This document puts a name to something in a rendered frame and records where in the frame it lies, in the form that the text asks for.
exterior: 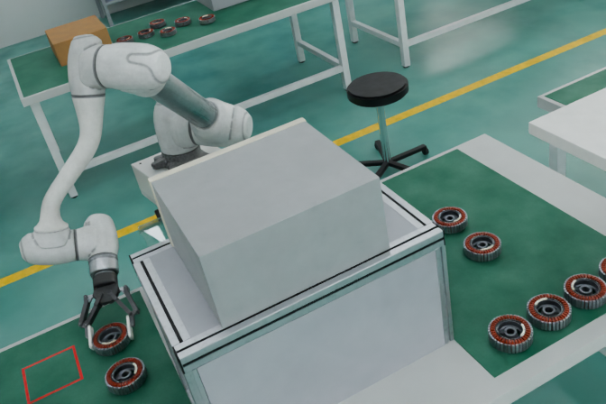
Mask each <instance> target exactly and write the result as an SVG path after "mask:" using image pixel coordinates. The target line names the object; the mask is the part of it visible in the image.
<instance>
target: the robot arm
mask: <svg viewBox="0 0 606 404"><path fill-rule="evenodd" d="M170 73H171V63H170V58H169V56H168V54H167V53H166V52H165V51H164V50H162V49H160V48H158V47H156V46H154V45H151V44H148V43H139V42H118V43H112V44H102V41H101V40H100V39H99V38H98V37H97V36H95V35H93V34H84V35H79V36H76V37H74V38H73V40H72V41H71V44H70V46H69V55H68V78H69V88H70V93H71V97H72V101H73V104H74V107H75V110H76V113H77V117H78V123H79V138H78V143H77V145H76V147H75V149H74V151H73V152H72V153H71V154H70V156H69V158H68V160H67V161H66V163H65V164H64V166H63V167H62V169H61V170H60V172H59V174H58V175H57V177H56V179H55V180H54V181H53V182H52V184H51V185H50V187H49V189H48V191H47V193H46V195H45V197H44V199H43V201H42V204H41V213H40V221H39V223H38V224H37V225H36V226H35V227H34V231H33V233H29V234H27V235H26V236H24V237H23V238H22V240H21V242H19V247H20V252H21V255H22V257H23V259H24V260H25V261H26V262H28V263H30V264H35V265H57V264H64V263H69V262H76V261H87V262H88V265H89V273H90V277H91V278H92V279H93V288H94V292H93V294H92V295H84V304H83V308H82V310H81V314H80V318H79V321H78V326H80V327H81V328H85V336H86V338H87V339H88V342H89V348H90V349H91V350H95V349H94V347H93V345H92V343H91V342H92V337H93V335H94V328H93V327H92V324H93V322H94V320H95V318H96V315H97V313H98V311H99V309H100V308H101V307H102V306H103V305H104V306H105V305H107V304H112V303H114V302H116V303H117V304H118V305H119V306H120V307H121V308H122V309H123V310H124V311H125V312H126V313H127V314H128V315H129V316H126V322H127V329H128V335H129V338H130V339H131V340H133V327H135V321H134V316H135V315H137V314H140V310H139V309H138V307H137V306H136V304H135V302H134V300H133V298H132V296H131V294H130V289H129V287H128V286H127V285H124V286H123V287H121V288H119V286H118V279H117V275H118V273H119V266H118V257H117V254H118V250H119V243H118V236H117V232H116V229H115V224H114V221H113V219H112V218H111V217H110V216H108V215H106V214H93V215H91V216H89V217H88V218H87V220H86V222H85V223H84V226H83V227H81V228H79V229H72V230H70V228H69V224H68V223H66V222H64V221H63V220H62V218H61V216H60V205H61V203H62V201H63V199H64V197H65V196H66V195H67V194H68V192H69V190H70V189H71V188H72V186H73V185H74V183H75V182H76V181H77V179H78V177H79V176H80V175H81V173H82V172H83V170H84V169H85V168H86V166H87V165H88V164H89V163H90V161H91V160H92V158H93V156H94V155H95V153H96V150H97V148H98V145H99V143H100V140H101V135H102V129H103V116H104V106H105V99H106V88H113V89H118V90H120V91H123V92H126V93H130V94H134V95H137V96H142V97H150V98H152V99H154V100H155V101H157V103H156V105H155V107H154V111H153V122H154V128H155V133H156V136H157V140H158V143H159V145H160V148H161V155H158V156H155V157H154V158H153V159H154V162H153V163H152V164H151V166H152V167H153V169H154V170H156V169H161V168H166V169H168V170H171V169H174V168H176V167H178V166H180V165H183V164H185V163H188V162H190V161H193V160H196V159H198V158H201V157H203V156H206V155H208V154H210V153H208V152H205V151H203V150H201V148H200V145H203V146H210V147H228V146H231V145H233V144H236V143H238V142H241V141H244V140H246V139H249V138H250V137H251V135H252V131H253V120H252V117H251V116H250V115H249V113H248V112H247V111H246V110H244V109H243V108H241V107H240V106H233V105H231V104H228V103H226V102H223V101H221V100H218V99H216V98H212V97H209V98H203V97H202V96H201V95H200V94H199V93H197V92H196V91H194V90H193V89H192V88H190V87H189V86H187V85H186V84H184V83H183V82H182V81H180V80H179V79H177V78H176V77H174V76H173V75H172V74H170ZM121 291H122V292H123V293H124V294H125V296H126V297H127V299H128V301H129V303H130V304H131V306H132V308H133V311H131V310H130V309H129V308H128V307H127V306H126V305H125V304H124V303H123V302H122V301H121V300H120V299H119V298H118V295H119V294H120V292H121ZM93 298H94V299H95V300H96V301H95V303H94V306H93V308H92V310H91V312H90V314H89V315H88V316H87V314H88V311H89V308H90V302H92V299H93Z"/></svg>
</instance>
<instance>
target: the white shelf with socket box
mask: <svg viewBox="0 0 606 404"><path fill-rule="evenodd" d="M528 133H530V134H532V135H534V136H536V137H537V138H539V139H541V140H543V141H545V142H548V143H550V144H552V145H554V146H555V147H557V148H559V149H561V150H563V151H565V152H568V153H570V154H572V155H573V156H575V157H577V158H579V159H581V160H583V161H587V162H589V163H591V164H592V165H594V166H596V167H598V168H600V169H602V170H605V171H606V88H604V89H602V90H600V91H597V92H595V93H593V94H591V95H589V96H586V97H584V98H582V99H579V100H577V101H575V102H573V103H571V104H569V105H567V106H564V107H561V108H559V109H557V110H555V111H553V112H551V113H549V114H547V115H543V116H541V117H539V118H538V119H535V120H533V121H531V122H529V123H528Z"/></svg>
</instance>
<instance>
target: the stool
mask: <svg viewBox="0 0 606 404"><path fill-rule="evenodd" d="M408 91H409V81H408V80H407V78H405V77H404V76H402V75H401V74H399V73H395V72H388V71H383V72H374V73H370V74H366V75H363V76H361V77H359V78H357V79H355V80H353V81H352V82H351V83H350V85H348V87H347V89H346V94H347V98H348V100H349V101H350V102H352V103H354V104H355V105H358V106H364V107H376V111H377V117H378V124H379V130H380V137H381V140H377V141H375V144H374V146H375V148H376V150H377V151H379V153H380V155H381V157H382V160H376V161H359V162H360V163H361V164H362V165H363V166H365V167H371V166H380V168H379V169H378V170H377V172H376V173H375V174H376V175H377V176H378V177H379V178H381V176H382V175H383V173H384V172H385V171H386V169H387V168H388V167H389V166H390V167H392V168H395V169H398V170H404V169H407V168H409V167H410V166H408V165H404V164H401V163H398V162H397V161H400V160H403V159H405V158H407V157H409V156H411V155H413V154H416V153H418V152H422V153H423V154H424V155H427V154H429V150H428V148H427V146H426V145H425V144H421V145H419V146H417V147H415V148H413V149H410V150H408V151H404V152H403V153H401V154H398V155H396V156H393V157H390V146H389V139H388V132H387V125H386V118H385V112H384V106H386V105H389V104H392V103H395V102H397V101H399V100H401V99H402V98H403V97H404V96H405V95H406V94H407V93H408Z"/></svg>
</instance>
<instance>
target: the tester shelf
mask: <svg viewBox="0 0 606 404"><path fill-rule="evenodd" d="M381 193H382V200H383V206H384V213H385V218H386V225H387V231H388V237H389V243H390V249H389V250H387V251H385V252H381V253H379V254H377V255H375V256H373V257H371V258H370V259H368V260H366V261H364V262H361V263H359V264H356V265H354V266H353V267H351V268H349V269H347V270H345V271H342V272H340V273H338V274H336V275H335V276H333V277H330V278H328V279H326V280H323V281H321V282H319V283H318V284H316V285H314V286H312V287H310V288H308V289H304V290H302V291H300V292H299V293H297V294H295V295H293V296H291V297H289V298H286V299H284V300H282V301H281V302H279V303H276V304H274V305H272V306H270V307H268V308H265V309H264V310H262V311H260V312H258V313H256V314H254V315H252V316H249V317H247V318H245V319H243V320H241V321H239V322H237V323H235V324H233V325H231V326H229V327H227V328H224V329H223V328H222V327H221V325H220V324H219V322H218V320H217V319H216V316H215V315H214V313H213V311H212V310H211V308H210V306H209V305H208V304H207V301H206V300H205V298H204V296H203V295H202V293H201V291H200V290H199V288H198V286H197V284H196V282H195V281H194V280H193V278H192V276H191V275H190V273H189V271H188V269H187V267H186V266H185V264H184V262H183V261H182V260H181V258H180V257H179V254H178V253H177V251H176V249H175V248H174V247H173V246H172V245H171V243H170V239H167V240H165V241H162V242H160V243H156V244H155V245H153V246H150V247H148V248H146V249H143V250H141V251H139V252H136V253H134V254H131V255H129V258H130V260H131V263H132V265H133V268H134V270H135V272H136V274H137V276H138V279H139V281H140V282H141V284H142V287H143V289H144V291H145V294H146V296H147V298H148V300H149V301H150V303H151V306H152V309H153V311H154V313H155V315H156V317H157V318H158V320H159V322H160V325H161V328H162V330H163V332H164V334H165V335H166V337H167V340H168V342H169V344H170V347H171V349H172V351H173V353H174V355H175V357H176V359H177V361H178V363H179V366H180V369H181V370H182V372H183V374H185V373H187V372H190V371H192V370H194V369H196V368H197V367H199V366H201V365H203V364H205V363H208V362H210V361H212V360H214V359H215V358H217V357H219V356H221V355H223V354H226V353H228V352H230V351H232V350H234V349H235V348H237V347H239V346H241V345H243V344H246V343H248V342H250V341H252V340H253V339H255V338H257V337H259V336H261V335H264V334H266V333H268V332H270V331H271V330H274V329H276V328H278V327H280V326H283V325H285V324H287V323H288V322H290V321H292V320H294V319H296V318H298V317H301V316H303V315H305V314H306V313H308V312H310V311H312V310H314V309H316V308H319V307H321V306H323V305H325V304H326V303H328V302H330V301H332V300H334V299H336V298H339V297H341V296H343V295H344V294H346V293H348V292H350V291H352V290H354V289H357V288H359V287H361V286H362V285H365V284H367V283H369V282H371V281H373V280H376V279H378V278H379V277H381V276H383V275H385V274H387V273H389V272H391V271H394V270H396V269H398V268H399V267H401V266H403V265H405V264H407V263H409V262H412V261H414V260H416V259H417V258H419V257H421V256H423V255H425V254H427V253H430V252H432V251H434V250H435V249H437V248H439V247H441V246H443V245H445V231H444V230H443V229H442V228H441V227H440V226H438V225H437V224H435V223H434V222H432V221H431V220H430V219H428V218H427V217H426V216H424V215H423V214H421V213H420V212H419V211H417V210H416V209H415V208H414V207H413V206H412V205H410V204H409V203H408V202H406V201H405V200H404V199H402V198H401V197H400V196H398V195H397V194H396V193H394V192H393V191H392V190H390V189H389V188H387V187H386V186H385V185H383V184H382V183H381Z"/></svg>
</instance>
